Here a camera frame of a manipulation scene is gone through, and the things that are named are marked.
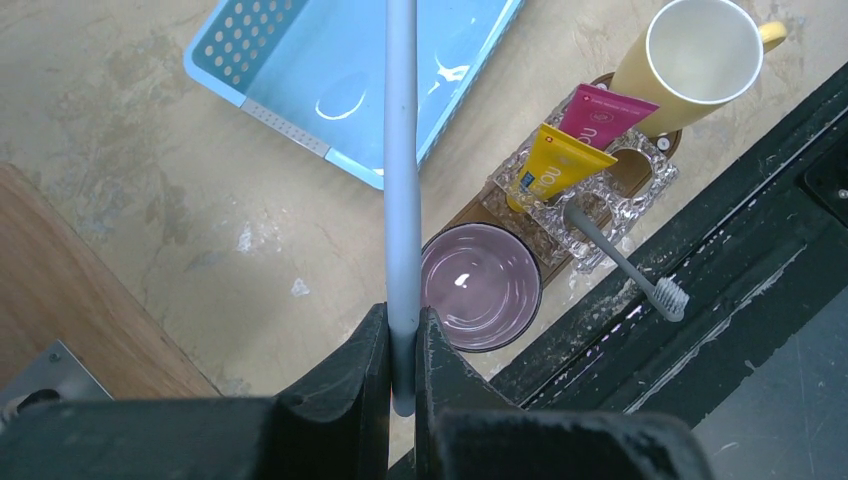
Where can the light wooden board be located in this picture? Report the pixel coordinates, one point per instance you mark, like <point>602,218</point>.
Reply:
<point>53,287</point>

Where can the yellow ceramic mug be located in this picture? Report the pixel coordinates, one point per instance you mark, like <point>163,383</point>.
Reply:
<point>693,58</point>

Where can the grey toothbrush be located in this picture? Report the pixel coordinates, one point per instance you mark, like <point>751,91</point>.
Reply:
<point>668,298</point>

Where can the light blue perforated plastic basket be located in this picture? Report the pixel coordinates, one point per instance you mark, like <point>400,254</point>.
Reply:
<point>314,71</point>

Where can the clear textured glass dish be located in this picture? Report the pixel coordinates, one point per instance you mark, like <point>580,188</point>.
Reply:
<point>596,199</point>

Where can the white toothbrush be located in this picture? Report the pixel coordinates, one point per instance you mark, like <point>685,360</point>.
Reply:
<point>402,203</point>

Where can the yellow toothpaste tube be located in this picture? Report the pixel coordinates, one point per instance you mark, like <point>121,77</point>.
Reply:
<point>557,161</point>

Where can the purple mug with black handle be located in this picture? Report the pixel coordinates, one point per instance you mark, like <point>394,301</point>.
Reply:
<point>483,282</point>

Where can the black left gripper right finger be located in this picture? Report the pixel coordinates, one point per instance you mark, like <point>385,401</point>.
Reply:
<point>466,429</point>

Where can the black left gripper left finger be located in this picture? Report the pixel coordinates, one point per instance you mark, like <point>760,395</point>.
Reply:
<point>332,423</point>

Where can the grey metal bracket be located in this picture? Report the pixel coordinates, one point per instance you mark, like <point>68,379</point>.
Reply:
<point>54,375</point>

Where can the dark wooden oval tray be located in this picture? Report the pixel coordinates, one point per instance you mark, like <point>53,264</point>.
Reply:
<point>636,172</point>

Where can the pink toothpaste tube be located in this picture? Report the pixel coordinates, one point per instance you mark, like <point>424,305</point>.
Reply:
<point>597,116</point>

